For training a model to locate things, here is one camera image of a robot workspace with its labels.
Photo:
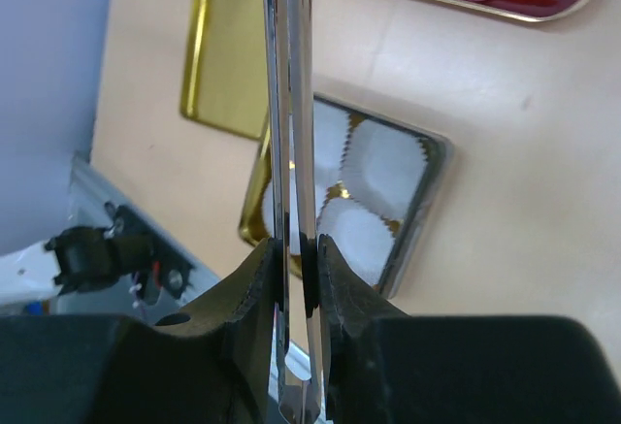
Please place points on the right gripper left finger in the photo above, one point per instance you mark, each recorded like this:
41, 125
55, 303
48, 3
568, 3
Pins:
28, 395

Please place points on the white paper cup front right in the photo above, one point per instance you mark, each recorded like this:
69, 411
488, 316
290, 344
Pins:
362, 237

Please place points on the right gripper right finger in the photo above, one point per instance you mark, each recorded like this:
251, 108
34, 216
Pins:
382, 365

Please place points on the white paper cup back left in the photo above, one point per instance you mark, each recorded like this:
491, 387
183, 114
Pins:
330, 132

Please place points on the gold tin lid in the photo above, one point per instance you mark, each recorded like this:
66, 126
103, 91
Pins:
224, 82

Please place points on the metal tongs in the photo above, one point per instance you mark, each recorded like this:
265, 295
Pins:
288, 35

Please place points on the gold square cookie tin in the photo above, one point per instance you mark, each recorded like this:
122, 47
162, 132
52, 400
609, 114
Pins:
406, 232

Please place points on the white paper cup back right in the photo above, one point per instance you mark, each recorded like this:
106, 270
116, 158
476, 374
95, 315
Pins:
382, 168

